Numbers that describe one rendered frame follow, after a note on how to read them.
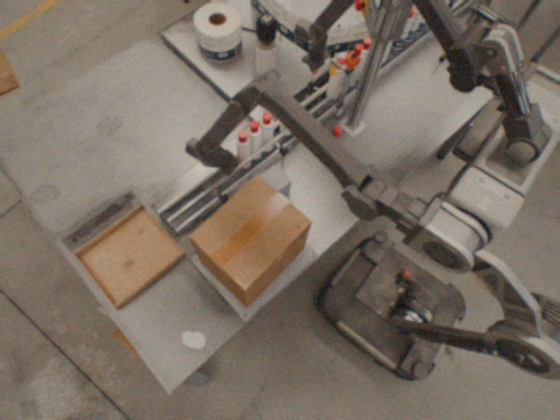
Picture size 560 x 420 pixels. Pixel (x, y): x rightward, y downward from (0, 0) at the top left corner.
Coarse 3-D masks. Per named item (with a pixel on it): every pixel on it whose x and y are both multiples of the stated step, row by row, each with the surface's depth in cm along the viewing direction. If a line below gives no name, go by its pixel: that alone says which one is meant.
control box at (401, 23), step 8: (368, 0) 136; (384, 0) 124; (408, 0) 125; (368, 8) 137; (376, 8) 130; (408, 8) 127; (368, 16) 138; (400, 16) 130; (408, 16) 130; (368, 24) 138; (376, 24) 132; (400, 24) 133; (400, 32) 136; (392, 40) 138
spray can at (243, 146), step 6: (240, 132) 146; (246, 132) 146; (240, 138) 146; (246, 138) 147; (240, 144) 149; (246, 144) 149; (240, 150) 152; (246, 150) 152; (240, 156) 156; (246, 156) 156; (240, 162) 160; (246, 168) 163
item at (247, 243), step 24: (240, 192) 132; (264, 192) 133; (216, 216) 129; (240, 216) 129; (264, 216) 129; (288, 216) 129; (192, 240) 126; (216, 240) 125; (240, 240) 126; (264, 240) 126; (288, 240) 126; (216, 264) 124; (240, 264) 123; (264, 264) 123; (288, 264) 149; (240, 288) 123; (264, 288) 143
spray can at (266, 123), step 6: (264, 114) 150; (270, 114) 150; (264, 120) 150; (270, 120) 151; (264, 126) 152; (270, 126) 153; (264, 132) 155; (270, 132) 155; (264, 138) 159; (270, 138) 159; (264, 144) 163; (270, 150) 167
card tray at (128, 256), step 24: (144, 216) 159; (96, 240) 153; (120, 240) 155; (144, 240) 155; (168, 240) 155; (96, 264) 151; (120, 264) 151; (144, 264) 151; (168, 264) 148; (120, 288) 147
